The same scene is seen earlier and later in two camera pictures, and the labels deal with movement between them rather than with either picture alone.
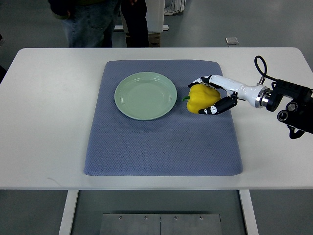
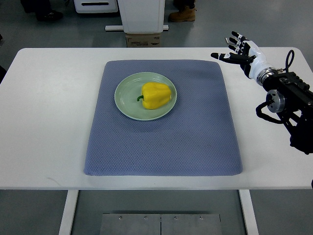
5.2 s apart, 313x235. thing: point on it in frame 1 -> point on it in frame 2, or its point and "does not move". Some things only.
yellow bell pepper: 201,97 -> 154,95
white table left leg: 68,213 does not move
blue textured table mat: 179,143 does not move
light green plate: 145,96 does not move
